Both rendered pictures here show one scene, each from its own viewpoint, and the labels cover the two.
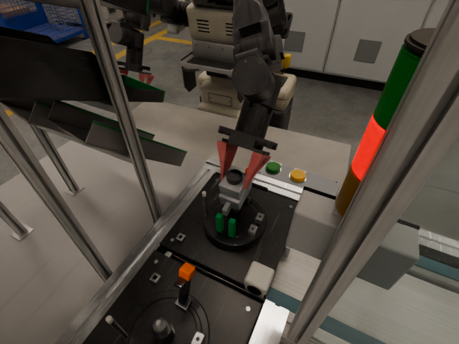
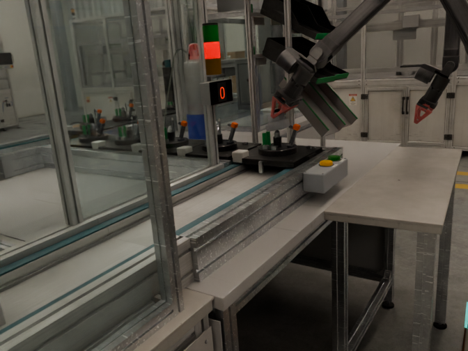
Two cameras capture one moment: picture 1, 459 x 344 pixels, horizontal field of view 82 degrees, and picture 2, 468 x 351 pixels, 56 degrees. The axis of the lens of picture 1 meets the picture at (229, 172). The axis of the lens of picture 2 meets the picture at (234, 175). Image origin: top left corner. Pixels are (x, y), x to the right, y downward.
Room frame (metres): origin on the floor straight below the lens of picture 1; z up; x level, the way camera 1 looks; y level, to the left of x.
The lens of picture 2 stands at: (0.39, -1.55, 1.32)
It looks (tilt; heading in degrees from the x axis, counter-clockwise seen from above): 16 degrees down; 97
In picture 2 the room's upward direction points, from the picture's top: 4 degrees counter-clockwise
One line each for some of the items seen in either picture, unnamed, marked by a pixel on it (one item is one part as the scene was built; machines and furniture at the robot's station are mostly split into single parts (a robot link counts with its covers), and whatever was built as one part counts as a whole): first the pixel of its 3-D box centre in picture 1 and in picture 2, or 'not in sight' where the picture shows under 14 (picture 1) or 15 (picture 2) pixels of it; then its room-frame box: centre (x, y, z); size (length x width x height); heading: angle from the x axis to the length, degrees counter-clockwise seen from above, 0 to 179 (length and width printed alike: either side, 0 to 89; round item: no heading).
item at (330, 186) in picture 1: (295, 184); (326, 173); (0.51, -0.18, 0.93); 0.21 x 0.07 x 0.06; 64
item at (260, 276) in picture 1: (258, 279); (240, 156); (0.22, -0.06, 0.97); 0.05 x 0.05 x 0.04; 64
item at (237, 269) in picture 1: (234, 224); (278, 154); (0.35, -0.01, 0.96); 0.24 x 0.24 x 0.02; 64
